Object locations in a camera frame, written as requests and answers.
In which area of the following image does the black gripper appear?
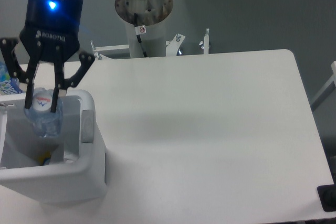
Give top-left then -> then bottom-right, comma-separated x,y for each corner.
1,0 -> 95,113

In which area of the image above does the crushed clear plastic bottle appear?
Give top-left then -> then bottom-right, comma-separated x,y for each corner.
24,88 -> 63,138

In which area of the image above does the clear plastic wrapper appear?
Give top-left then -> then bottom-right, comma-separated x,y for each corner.
43,143 -> 79,165

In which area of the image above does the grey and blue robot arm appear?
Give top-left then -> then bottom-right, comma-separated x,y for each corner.
1,0 -> 95,113

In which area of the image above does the white plastic trash can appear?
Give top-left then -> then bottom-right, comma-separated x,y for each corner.
1,90 -> 108,203

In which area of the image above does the blue labelled water bottle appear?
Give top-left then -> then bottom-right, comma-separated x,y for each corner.
1,61 -> 25,95

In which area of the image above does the colourful snack package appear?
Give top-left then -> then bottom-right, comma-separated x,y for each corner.
38,152 -> 51,166

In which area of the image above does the black clamp at table edge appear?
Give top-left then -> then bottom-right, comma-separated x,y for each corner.
317,184 -> 335,212

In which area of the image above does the black cable on pedestal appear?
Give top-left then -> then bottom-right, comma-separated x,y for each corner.
133,13 -> 149,58

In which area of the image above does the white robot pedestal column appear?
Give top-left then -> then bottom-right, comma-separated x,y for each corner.
115,0 -> 173,55

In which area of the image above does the white metal table frame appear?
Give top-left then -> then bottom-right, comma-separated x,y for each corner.
90,28 -> 213,61

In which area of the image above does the white frame at right edge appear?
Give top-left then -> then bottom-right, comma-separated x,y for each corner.
310,61 -> 335,111

